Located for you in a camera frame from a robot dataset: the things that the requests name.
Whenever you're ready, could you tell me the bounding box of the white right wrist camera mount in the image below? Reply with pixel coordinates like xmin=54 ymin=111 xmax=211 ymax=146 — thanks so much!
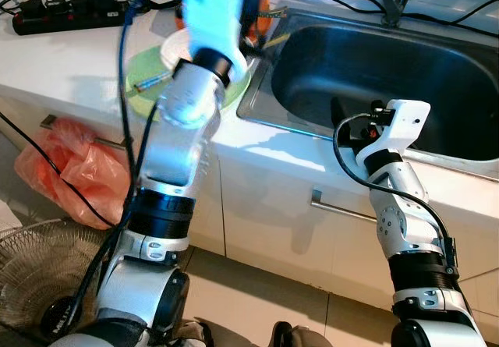
xmin=355 ymin=100 xmax=431 ymax=167

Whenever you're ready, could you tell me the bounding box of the white bowl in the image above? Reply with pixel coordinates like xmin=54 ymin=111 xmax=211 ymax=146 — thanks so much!
xmin=160 ymin=27 xmax=252 ymax=90

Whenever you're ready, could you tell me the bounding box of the white kitchen cabinet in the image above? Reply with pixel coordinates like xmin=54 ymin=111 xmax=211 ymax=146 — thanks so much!
xmin=0 ymin=82 xmax=499 ymax=340

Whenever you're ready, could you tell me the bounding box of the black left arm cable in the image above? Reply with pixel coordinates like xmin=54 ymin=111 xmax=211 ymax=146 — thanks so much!
xmin=58 ymin=0 xmax=161 ymax=340

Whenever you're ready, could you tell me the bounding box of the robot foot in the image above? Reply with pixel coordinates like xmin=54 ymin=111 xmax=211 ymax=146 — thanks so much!
xmin=269 ymin=322 xmax=334 ymax=347
xmin=173 ymin=320 xmax=213 ymax=347

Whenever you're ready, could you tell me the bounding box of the golden metal spoon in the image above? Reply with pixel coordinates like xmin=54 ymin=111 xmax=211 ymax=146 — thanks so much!
xmin=264 ymin=34 xmax=288 ymax=49

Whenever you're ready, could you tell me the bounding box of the light green plate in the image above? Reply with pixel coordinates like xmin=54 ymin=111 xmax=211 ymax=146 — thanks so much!
xmin=125 ymin=47 xmax=254 ymax=118

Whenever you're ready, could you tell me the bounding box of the patterned handle metal knife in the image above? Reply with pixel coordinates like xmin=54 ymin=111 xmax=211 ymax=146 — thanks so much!
xmin=134 ymin=73 xmax=171 ymax=95

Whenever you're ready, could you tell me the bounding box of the stainless steel sink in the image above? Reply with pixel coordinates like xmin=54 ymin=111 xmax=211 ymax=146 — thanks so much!
xmin=236 ymin=8 xmax=499 ymax=182

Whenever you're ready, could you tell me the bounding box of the thin black cable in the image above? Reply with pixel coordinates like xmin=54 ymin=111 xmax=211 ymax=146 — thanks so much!
xmin=421 ymin=0 xmax=499 ymax=28
xmin=269 ymin=0 xmax=387 ymax=14

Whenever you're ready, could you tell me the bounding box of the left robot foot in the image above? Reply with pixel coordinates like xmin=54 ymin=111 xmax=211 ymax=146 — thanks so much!
xmin=173 ymin=320 xmax=213 ymax=347

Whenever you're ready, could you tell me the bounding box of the orange plastic bag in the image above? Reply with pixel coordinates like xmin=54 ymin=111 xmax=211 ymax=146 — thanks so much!
xmin=14 ymin=117 xmax=135 ymax=229

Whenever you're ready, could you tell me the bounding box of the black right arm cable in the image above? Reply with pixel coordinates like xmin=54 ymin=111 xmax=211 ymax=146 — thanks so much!
xmin=333 ymin=112 xmax=458 ymax=279

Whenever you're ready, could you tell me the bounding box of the hanging black power cable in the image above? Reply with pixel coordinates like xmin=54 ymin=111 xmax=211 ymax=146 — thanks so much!
xmin=0 ymin=112 xmax=118 ymax=229

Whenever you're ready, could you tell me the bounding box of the wire guard floor fan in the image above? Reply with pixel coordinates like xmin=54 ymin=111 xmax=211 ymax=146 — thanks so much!
xmin=0 ymin=218 xmax=118 ymax=342

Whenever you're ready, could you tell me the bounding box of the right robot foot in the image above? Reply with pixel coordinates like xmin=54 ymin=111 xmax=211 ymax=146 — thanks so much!
xmin=269 ymin=322 xmax=334 ymax=347

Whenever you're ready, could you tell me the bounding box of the black power strip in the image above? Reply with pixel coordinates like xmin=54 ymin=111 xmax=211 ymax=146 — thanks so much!
xmin=12 ymin=0 xmax=129 ymax=36

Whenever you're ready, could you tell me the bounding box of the orange bowl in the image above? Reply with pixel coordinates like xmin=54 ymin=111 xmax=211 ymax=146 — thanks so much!
xmin=251 ymin=0 xmax=275 ymax=37

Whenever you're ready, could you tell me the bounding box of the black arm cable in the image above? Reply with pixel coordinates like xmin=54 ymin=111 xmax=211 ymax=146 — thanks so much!
xmin=58 ymin=0 xmax=161 ymax=340
xmin=333 ymin=112 xmax=458 ymax=279

